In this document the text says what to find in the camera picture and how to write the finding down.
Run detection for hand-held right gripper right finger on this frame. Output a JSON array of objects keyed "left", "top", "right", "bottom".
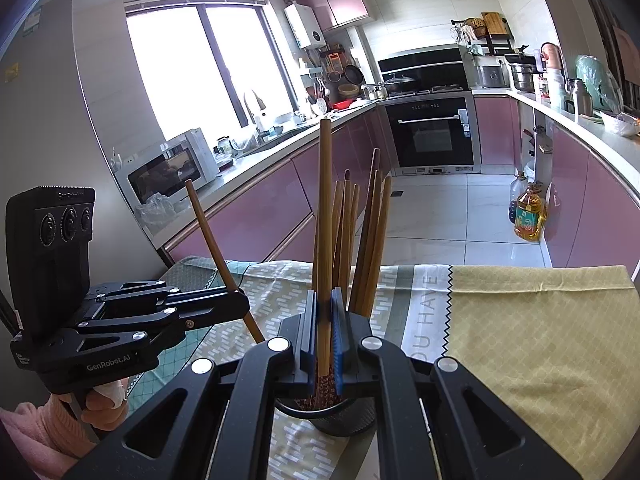
[{"left": 330, "top": 287, "right": 583, "bottom": 480}]

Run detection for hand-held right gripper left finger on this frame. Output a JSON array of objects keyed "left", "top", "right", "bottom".
[{"left": 65, "top": 304, "right": 319, "bottom": 480}]

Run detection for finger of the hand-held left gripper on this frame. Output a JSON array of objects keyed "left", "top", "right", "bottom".
[
  {"left": 75, "top": 292, "right": 251, "bottom": 345},
  {"left": 87, "top": 280, "right": 244, "bottom": 307}
]

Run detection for wooden chopstick with patterned end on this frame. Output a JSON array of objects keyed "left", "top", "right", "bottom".
[
  {"left": 185, "top": 179, "right": 266, "bottom": 345},
  {"left": 319, "top": 119, "right": 333, "bottom": 401}
]

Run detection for black mesh pen holder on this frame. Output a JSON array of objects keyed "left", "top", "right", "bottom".
[{"left": 275, "top": 394, "right": 377, "bottom": 437}]

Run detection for bundle of wooden chopsticks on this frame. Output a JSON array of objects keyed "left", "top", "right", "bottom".
[{"left": 312, "top": 147, "right": 393, "bottom": 313}]

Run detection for person's left forearm pink sleeve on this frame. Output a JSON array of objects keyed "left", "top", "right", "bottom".
[{"left": 0, "top": 397, "right": 98, "bottom": 466}]

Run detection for person's left hand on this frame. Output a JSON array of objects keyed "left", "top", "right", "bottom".
[{"left": 82, "top": 380, "right": 130, "bottom": 433}]

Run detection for clear plastic bag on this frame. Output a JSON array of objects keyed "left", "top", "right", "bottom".
[{"left": 134, "top": 192, "right": 176, "bottom": 231}]

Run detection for pink base cabinets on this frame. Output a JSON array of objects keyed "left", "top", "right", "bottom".
[
  {"left": 472, "top": 92, "right": 640, "bottom": 281},
  {"left": 162, "top": 102, "right": 396, "bottom": 266}
]

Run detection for grey refrigerator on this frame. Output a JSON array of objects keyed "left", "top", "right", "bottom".
[{"left": 0, "top": 0, "right": 173, "bottom": 341}]

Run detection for white microwave oven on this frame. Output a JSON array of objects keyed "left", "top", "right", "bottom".
[{"left": 126, "top": 127, "right": 220, "bottom": 201}]

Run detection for patchwork printed tablecloth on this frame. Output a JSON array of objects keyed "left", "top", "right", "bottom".
[{"left": 125, "top": 255, "right": 638, "bottom": 480}]

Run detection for kitchen faucet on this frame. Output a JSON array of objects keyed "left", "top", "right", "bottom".
[{"left": 243, "top": 90, "right": 267, "bottom": 128}]

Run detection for kitchen window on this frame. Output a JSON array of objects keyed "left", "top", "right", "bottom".
[{"left": 125, "top": 4, "right": 296, "bottom": 138}]

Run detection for dark liquid bottle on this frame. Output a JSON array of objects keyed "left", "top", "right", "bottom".
[{"left": 509, "top": 172, "right": 531, "bottom": 223}]

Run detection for yellow oil bottle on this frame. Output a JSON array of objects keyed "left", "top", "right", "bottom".
[{"left": 514, "top": 184, "right": 548, "bottom": 242}]

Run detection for black built-in oven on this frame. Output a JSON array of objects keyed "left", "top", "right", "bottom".
[{"left": 382, "top": 94, "right": 481, "bottom": 170}]

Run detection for wok with lid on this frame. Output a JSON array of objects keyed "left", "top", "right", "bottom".
[{"left": 384, "top": 74, "right": 417, "bottom": 93}]

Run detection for white water heater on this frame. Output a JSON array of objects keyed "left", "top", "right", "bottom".
[{"left": 284, "top": 2, "right": 326, "bottom": 50}]

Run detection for black range hood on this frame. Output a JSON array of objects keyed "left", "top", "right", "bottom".
[{"left": 377, "top": 46, "right": 470, "bottom": 93}]

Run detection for steel rice cooker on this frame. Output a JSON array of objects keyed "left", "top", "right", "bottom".
[{"left": 472, "top": 57, "right": 508, "bottom": 89}]

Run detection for steel pot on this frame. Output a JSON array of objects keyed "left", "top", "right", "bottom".
[{"left": 508, "top": 57, "right": 538, "bottom": 92}]

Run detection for white container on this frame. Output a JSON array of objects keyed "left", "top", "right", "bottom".
[{"left": 548, "top": 70, "right": 571, "bottom": 111}]

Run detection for steel flask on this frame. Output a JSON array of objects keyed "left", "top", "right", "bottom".
[{"left": 570, "top": 78, "right": 593, "bottom": 117}]

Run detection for white bowl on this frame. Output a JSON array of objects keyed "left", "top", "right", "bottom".
[{"left": 600, "top": 110, "right": 638, "bottom": 137}]

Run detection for pink kettle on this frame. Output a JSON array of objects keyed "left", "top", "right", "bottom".
[{"left": 541, "top": 42, "right": 565, "bottom": 71}]

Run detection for green covered appliance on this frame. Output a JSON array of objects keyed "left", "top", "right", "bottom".
[{"left": 575, "top": 55, "right": 621, "bottom": 113}]

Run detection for striped curtain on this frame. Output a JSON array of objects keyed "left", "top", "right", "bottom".
[{"left": 584, "top": 0, "right": 640, "bottom": 111}]

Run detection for pink wall cabinet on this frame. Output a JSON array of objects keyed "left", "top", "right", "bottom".
[{"left": 296, "top": 0, "right": 370, "bottom": 31}]

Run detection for black wall rack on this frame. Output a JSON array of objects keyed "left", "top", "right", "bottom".
[{"left": 451, "top": 12, "right": 515, "bottom": 56}]

